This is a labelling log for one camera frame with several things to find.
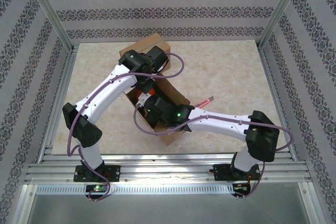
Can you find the brown cardboard box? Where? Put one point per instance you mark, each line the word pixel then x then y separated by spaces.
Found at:
pixel 170 138
pixel 149 41

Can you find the pink utility knife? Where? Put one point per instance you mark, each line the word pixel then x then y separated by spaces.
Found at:
pixel 203 102

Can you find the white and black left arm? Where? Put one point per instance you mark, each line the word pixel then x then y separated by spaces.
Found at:
pixel 110 90

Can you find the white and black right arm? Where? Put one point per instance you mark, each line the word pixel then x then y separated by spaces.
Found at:
pixel 223 127

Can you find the grey metal panel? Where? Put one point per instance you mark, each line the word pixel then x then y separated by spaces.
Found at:
pixel 168 209

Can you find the small circuit board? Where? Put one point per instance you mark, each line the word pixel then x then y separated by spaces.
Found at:
pixel 98 189
pixel 241 186

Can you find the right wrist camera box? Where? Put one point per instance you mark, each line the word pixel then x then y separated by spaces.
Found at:
pixel 142 101

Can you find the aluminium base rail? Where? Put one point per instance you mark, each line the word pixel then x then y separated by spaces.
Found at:
pixel 168 169

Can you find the aluminium side rail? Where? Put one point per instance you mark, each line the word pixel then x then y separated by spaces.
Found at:
pixel 61 90
pixel 274 90

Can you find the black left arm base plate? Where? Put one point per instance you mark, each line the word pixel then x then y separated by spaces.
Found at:
pixel 113 172

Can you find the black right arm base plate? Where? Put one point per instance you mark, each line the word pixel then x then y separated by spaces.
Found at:
pixel 223 172

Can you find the aluminium frame post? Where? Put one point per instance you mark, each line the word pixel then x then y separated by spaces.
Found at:
pixel 52 11
pixel 280 11
pixel 25 205
pixel 311 205

